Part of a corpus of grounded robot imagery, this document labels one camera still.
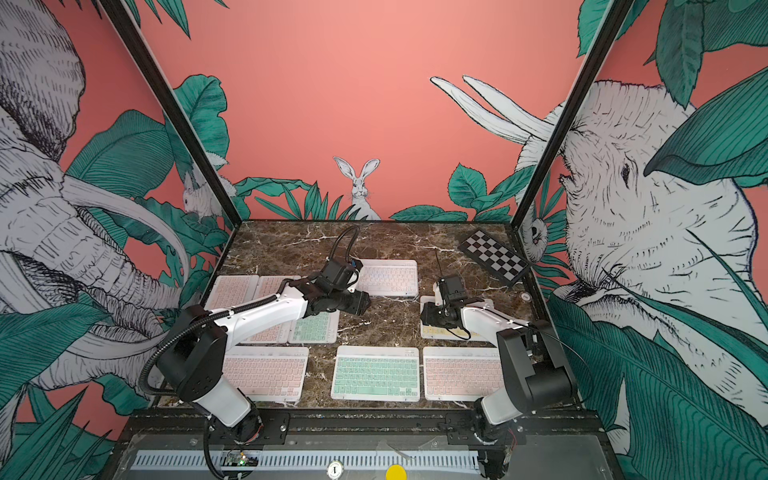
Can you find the checkerboard calibration plate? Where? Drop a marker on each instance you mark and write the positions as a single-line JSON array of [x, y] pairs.
[[494, 257]]

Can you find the pink keyboard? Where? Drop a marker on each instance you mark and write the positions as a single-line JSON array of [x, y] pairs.
[[270, 374], [461, 373], [268, 285], [232, 290]]

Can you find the white vented strip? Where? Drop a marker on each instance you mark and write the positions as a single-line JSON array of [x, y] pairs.
[[185, 460]]

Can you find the white keyboard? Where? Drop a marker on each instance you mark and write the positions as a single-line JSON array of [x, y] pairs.
[[389, 278]]

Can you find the black frame post right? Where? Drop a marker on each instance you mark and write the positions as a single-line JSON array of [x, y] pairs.
[[612, 22]]

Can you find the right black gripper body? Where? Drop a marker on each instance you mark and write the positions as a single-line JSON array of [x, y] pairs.
[[438, 315]]

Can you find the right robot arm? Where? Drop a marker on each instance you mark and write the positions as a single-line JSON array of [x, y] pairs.
[[536, 372]]

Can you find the yellow round button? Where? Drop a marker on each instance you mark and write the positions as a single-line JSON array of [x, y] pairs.
[[396, 472]]

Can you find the green keyboard front centre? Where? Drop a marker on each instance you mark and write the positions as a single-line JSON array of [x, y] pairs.
[[382, 374]]

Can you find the pink keyboard front left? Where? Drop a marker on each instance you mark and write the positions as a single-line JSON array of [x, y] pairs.
[[270, 374]]

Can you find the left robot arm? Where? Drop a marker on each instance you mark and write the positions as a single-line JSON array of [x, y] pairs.
[[188, 362]]

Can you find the pink keyboard far left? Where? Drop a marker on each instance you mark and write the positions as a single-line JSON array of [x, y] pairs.
[[232, 290]]

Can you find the yellow keyboard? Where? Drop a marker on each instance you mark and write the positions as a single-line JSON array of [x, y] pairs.
[[441, 333]]

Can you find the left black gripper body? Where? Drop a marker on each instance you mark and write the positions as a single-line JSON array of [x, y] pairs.
[[355, 303]]

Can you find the black frame post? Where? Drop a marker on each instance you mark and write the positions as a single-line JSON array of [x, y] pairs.
[[123, 22], [612, 22]]

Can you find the pink keyboard front right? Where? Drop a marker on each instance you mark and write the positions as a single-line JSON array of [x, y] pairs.
[[461, 373]]

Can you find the black frame post left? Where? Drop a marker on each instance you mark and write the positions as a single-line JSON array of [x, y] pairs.
[[123, 22]]

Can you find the black mounting rail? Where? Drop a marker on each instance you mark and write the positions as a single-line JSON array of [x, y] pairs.
[[458, 426]]

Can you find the green keyboard upright left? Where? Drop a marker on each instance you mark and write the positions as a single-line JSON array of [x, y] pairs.
[[318, 329]]

